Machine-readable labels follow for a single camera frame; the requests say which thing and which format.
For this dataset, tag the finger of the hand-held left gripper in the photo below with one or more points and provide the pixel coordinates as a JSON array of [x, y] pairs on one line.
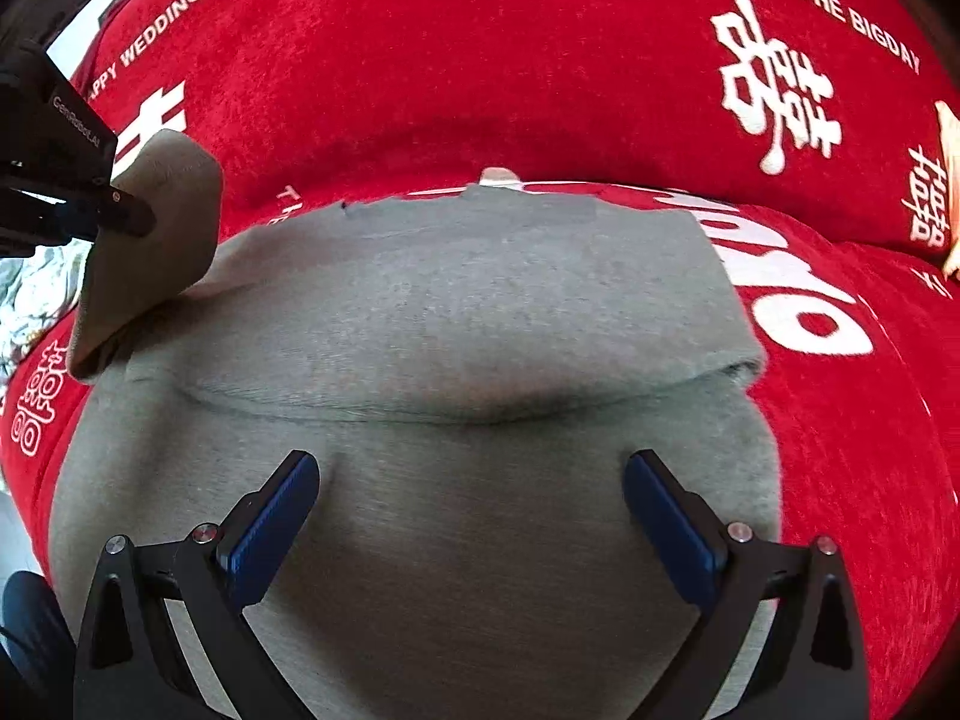
[[124, 214]]

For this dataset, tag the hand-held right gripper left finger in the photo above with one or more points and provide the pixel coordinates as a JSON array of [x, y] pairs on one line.
[[274, 525]]

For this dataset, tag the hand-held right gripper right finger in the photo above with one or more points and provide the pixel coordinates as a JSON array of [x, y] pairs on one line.
[[667, 532]]

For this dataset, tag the grey knit garment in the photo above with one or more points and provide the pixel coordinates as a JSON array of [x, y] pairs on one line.
[[450, 330]]

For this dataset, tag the white floral cloth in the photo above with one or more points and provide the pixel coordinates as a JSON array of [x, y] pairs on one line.
[[30, 300]]

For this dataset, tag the dark cloth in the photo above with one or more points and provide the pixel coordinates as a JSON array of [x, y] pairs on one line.
[[30, 637]]

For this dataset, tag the red printed blanket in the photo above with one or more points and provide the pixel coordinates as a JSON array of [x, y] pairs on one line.
[[450, 52]]

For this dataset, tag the pale orange object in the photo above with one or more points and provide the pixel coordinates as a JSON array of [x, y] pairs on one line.
[[949, 165]]

